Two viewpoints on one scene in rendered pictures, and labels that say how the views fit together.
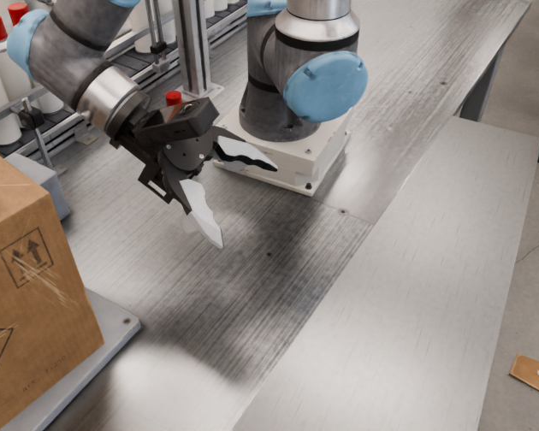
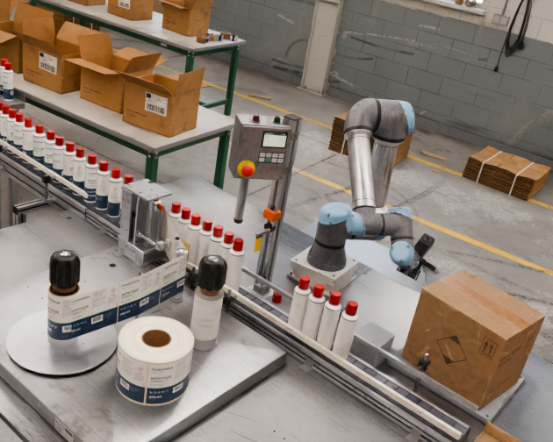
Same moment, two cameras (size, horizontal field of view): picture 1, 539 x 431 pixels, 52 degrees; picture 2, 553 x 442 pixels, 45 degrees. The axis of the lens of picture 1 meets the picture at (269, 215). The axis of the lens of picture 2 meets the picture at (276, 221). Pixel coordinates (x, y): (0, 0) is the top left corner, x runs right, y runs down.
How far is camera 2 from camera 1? 2.49 m
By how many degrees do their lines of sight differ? 70
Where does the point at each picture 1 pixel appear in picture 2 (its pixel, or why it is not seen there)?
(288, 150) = (351, 264)
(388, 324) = (420, 280)
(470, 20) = (209, 196)
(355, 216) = (368, 271)
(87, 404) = not seen: hidden behind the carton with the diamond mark
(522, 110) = not seen: hidden behind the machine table
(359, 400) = not seen: hidden behind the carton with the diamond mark
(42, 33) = (411, 245)
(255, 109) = (341, 258)
